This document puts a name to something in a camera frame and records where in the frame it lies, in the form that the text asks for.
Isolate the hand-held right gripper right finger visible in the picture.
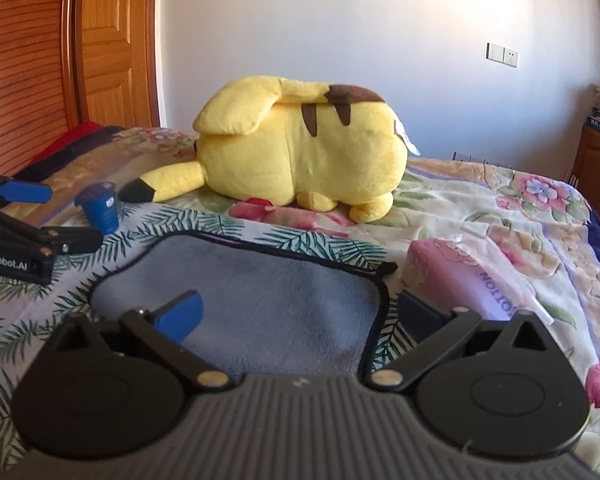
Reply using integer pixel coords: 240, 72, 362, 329
362, 290, 557, 394

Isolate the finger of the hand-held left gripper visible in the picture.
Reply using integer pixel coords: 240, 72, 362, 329
0, 210, 104, 257
0, 169, 52, 209

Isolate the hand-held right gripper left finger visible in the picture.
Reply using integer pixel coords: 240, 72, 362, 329
47, 290, 236, 394

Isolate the grey towel with black trim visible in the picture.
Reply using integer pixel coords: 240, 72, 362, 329
87, 231, 399, 387

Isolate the small blue cup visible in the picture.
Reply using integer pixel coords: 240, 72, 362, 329
74, 182, 121, 235

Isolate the dark blue cloth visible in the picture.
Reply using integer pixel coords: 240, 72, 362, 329
14, 126, 127, 182

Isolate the pink lotion bottle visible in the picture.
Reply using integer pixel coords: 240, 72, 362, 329
404, 237, 547, 324

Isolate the red cloth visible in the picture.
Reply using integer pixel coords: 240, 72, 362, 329
27, 121, 107, 168

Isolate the floral printed bedspread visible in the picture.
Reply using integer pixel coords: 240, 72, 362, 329
0, 126, 600, 480

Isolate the louvred wooden wardrobe door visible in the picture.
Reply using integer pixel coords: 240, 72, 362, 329
0, 0, 79, 177

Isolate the wooden panel door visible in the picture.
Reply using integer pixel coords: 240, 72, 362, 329
74, 0, 162, 129

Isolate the yellow plush toy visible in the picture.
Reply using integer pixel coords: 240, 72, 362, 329
117, 75, 422, 224

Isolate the wooden cabinet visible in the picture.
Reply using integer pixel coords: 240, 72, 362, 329
570, 124, 600, 211

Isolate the white wall socket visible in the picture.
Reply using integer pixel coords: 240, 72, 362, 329
486, 42, 521, 68

